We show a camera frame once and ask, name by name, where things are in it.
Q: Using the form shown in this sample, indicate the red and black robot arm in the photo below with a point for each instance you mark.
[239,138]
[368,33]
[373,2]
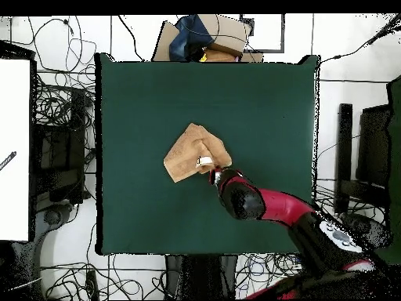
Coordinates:
[282,207]

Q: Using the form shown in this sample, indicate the black flat monitor panel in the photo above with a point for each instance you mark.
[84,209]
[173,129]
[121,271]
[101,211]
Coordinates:
[374,144]

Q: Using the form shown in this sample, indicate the black upright bar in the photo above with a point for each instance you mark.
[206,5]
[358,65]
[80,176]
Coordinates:
[344,141]

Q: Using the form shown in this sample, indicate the black equipment box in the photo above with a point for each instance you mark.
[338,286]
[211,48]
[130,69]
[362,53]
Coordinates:
[59,150]

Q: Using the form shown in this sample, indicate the black threaded rod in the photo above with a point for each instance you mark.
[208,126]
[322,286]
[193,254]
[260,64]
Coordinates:
[7,160]

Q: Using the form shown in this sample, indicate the white flat panel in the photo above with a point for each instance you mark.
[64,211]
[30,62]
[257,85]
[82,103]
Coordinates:
[14,141]

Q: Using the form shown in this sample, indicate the dark green table cloth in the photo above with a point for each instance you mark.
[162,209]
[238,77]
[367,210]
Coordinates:
[156,103]

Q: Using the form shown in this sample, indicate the dark blue garment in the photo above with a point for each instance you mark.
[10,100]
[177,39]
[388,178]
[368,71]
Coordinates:
[188,34]

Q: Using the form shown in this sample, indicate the tan terry towel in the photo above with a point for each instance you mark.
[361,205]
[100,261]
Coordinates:
[184,153]

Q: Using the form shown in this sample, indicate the black round stand base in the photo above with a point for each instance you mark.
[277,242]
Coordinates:
[372,230]
[53,216]

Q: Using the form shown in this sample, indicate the black power strip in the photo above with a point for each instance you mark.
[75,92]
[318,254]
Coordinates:
[91,283]

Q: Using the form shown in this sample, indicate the brown cardboard box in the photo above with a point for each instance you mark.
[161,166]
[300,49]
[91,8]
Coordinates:
[228,28]

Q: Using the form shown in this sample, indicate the dark green cloth drape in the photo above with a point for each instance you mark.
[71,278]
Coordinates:
[396,125]

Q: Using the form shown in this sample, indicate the black rectangular frame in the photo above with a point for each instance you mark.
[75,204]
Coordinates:
[266,50]

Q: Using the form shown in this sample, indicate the orange-brown folded cloth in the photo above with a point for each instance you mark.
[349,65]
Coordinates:
[219,56]

